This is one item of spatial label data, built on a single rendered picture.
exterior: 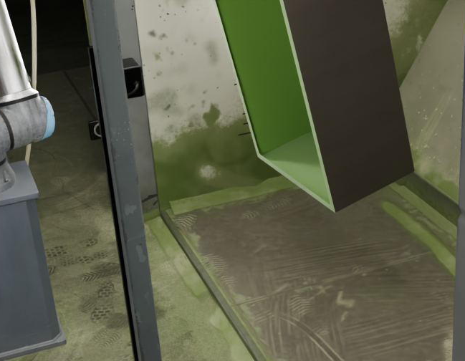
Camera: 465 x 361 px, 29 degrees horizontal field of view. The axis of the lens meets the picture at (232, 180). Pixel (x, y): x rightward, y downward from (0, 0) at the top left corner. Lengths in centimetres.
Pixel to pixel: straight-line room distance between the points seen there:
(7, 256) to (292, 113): 128
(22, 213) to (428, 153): 189
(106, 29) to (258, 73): 179
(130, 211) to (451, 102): 244
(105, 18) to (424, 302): 203
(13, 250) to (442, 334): 155
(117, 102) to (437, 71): 265
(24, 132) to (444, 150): 187
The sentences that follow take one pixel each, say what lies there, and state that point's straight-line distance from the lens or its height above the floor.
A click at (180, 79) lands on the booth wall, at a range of 403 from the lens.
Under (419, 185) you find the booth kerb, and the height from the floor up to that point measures 12.
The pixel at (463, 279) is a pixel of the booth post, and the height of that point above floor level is 125.
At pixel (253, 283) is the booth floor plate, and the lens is 361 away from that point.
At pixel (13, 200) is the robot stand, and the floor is 63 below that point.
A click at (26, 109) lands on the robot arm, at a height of 89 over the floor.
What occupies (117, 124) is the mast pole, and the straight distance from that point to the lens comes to 190.
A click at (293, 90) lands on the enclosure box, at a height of 70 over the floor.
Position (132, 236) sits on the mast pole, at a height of 101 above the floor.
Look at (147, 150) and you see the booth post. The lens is 409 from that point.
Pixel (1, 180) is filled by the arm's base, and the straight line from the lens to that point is 322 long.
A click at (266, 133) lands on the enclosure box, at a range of 367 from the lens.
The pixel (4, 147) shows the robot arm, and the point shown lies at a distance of 321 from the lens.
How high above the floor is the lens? 197
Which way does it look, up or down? 26 degrees down
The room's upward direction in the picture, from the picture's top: 5 degrees counter-clockwise
